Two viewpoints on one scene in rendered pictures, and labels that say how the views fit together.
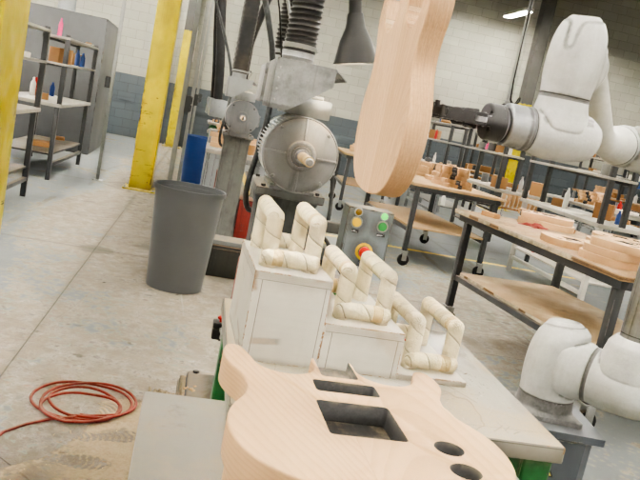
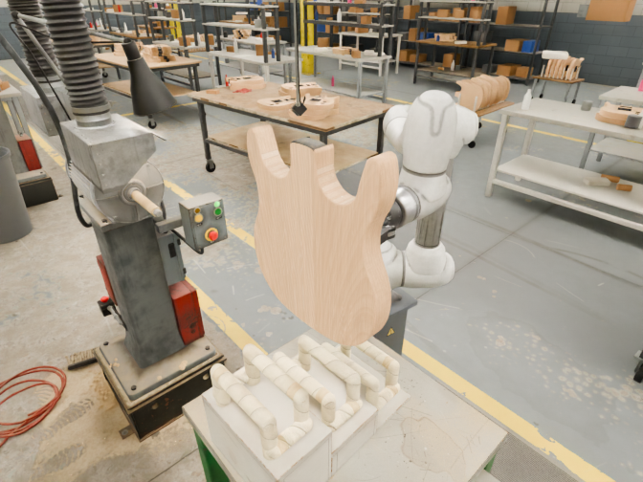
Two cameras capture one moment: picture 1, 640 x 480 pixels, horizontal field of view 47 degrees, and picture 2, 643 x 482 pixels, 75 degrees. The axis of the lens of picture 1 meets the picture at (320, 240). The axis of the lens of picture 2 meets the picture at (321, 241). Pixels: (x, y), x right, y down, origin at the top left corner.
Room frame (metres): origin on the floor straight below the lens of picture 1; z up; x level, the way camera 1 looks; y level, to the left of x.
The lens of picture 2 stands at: (0.89, 0.26, 1.88)
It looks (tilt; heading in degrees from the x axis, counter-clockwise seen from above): 31 degrees down; 328
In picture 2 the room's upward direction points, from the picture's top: straight up
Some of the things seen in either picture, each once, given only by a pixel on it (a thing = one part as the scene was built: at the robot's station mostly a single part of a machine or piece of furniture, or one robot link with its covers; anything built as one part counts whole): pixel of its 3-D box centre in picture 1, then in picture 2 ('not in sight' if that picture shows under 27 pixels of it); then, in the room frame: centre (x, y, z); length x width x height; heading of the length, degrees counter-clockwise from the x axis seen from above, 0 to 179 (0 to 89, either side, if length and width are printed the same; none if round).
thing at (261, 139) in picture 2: (393, 20); (267, 150); (1.61, -0.06, 1.62); 0.07 x 0.04 x 0.09; 13
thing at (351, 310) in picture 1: (363, 312); (343, 413); (1.39, -0.11, 1.04); 0.11 x 0.03 x 0.03; 104
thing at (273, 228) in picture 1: (270, 241); (269, 437); (1.36, 0.09, 1.15); 0.03 x 0.03 x 0.09
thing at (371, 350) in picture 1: (345, 329); (316, 406); (1.49, -0.09, 0.98); 0.27 x 0.16 x 0.09; 14
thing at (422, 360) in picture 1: (430, 361); (385, 396); (1.43, -0.27, 0.96); 0.11 x 0.03 x 0.03; 104
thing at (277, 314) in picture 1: (276, 300); (266, 436); (1.45, 0.06, 1.02); 0.27 x 0.15 x 0.17; 14
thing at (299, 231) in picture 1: (299, 230); (252, 365); (1.54, 0.05, 1.15); 0.03 x 0.03 x 0.09
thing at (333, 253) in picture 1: (340, 261); (302, 378); (1.48, -0.05, 1.12); 0.20 x 0.03 x 0.03; 13
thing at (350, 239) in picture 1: (350, 239); (191, 223); (2.58, -0.11, 0.99); 0.24 x 0.21 x 0.26; 10
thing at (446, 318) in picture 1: (442, 314); (368, 349); (1.53, -0.28, 1.04); 0.20 x 0.03 x 0.03; 13
